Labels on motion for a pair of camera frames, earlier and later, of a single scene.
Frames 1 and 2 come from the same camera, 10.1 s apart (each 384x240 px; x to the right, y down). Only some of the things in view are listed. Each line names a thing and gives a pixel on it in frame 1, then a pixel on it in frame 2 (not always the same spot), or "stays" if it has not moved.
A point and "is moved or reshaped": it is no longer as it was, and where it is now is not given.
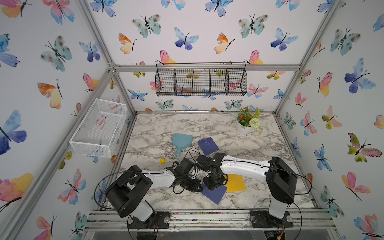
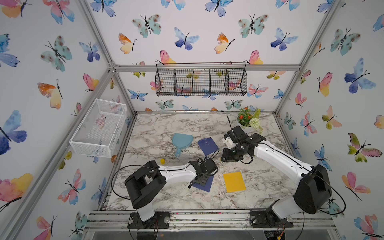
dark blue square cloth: (216, 195) is moved or reshaped
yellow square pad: (235, 183) stays
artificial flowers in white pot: (246, 120) stays
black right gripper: (209, 186) -> (226, 158)
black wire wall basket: (201, 79) stays
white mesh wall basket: (98, 131) stays
